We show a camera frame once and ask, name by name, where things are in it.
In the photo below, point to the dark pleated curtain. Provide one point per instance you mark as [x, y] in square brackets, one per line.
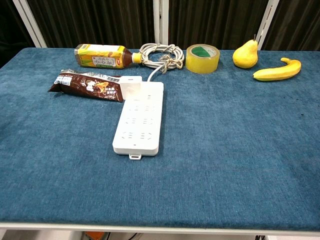
[100, 20]

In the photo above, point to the white frame post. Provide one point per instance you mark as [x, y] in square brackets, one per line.
[30, 25]
[268, 20]
[161, 20]

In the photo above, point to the blue table cloth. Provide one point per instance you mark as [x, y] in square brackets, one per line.
[225, 150]

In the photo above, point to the yellow banana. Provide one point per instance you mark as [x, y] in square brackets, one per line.
[277, 73]

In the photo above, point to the white plastic power adapter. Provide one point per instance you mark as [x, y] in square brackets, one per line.
[131, 88]

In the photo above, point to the white power strip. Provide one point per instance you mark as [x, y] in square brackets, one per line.
[140, 125]

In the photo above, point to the brown snack wrapper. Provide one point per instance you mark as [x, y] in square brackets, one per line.
[82, 86]

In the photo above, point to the orange plastic part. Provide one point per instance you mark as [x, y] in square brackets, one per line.
[93, 236]

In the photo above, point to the yellowish packing tape roll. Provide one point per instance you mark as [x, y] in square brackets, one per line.
[200, 65]

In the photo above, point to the yellow label tea bottle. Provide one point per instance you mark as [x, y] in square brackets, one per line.
[100, 56]

